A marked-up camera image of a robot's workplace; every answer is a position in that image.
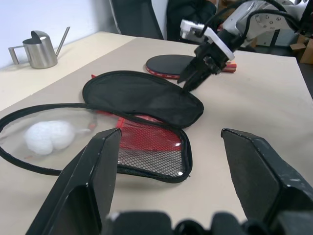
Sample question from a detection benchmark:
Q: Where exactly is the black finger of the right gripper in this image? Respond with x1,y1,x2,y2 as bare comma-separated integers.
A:
177,56,201,86
181,68,211,94

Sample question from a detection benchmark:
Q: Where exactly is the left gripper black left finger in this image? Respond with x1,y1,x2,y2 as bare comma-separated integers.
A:
25,128,122,235

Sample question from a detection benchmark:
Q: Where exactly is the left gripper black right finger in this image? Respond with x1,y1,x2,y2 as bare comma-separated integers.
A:
221,128,313,224

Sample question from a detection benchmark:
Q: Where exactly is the white fluffy plush charm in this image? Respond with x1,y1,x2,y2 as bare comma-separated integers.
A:
24,120,75,156

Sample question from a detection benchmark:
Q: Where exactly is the black rubber table tennis paddle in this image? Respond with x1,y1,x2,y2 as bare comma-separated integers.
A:
145,54,238,81

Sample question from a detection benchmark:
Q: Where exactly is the black garment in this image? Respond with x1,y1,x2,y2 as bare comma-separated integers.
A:
166,0,218,45

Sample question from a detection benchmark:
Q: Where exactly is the black and white office chair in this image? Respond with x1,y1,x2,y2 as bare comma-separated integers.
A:
109,0,170,40

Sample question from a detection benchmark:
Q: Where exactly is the brown cardboard box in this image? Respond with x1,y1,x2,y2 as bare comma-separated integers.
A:
290,37,313,65

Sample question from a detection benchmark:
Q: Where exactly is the steel watering can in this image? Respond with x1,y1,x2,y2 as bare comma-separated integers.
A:
8,26,71,70

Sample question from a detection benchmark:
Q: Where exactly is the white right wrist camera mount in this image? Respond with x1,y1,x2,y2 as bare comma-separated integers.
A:
180,20,236,61

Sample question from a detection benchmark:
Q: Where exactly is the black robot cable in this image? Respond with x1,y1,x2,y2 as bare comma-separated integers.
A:
201,0,304,47

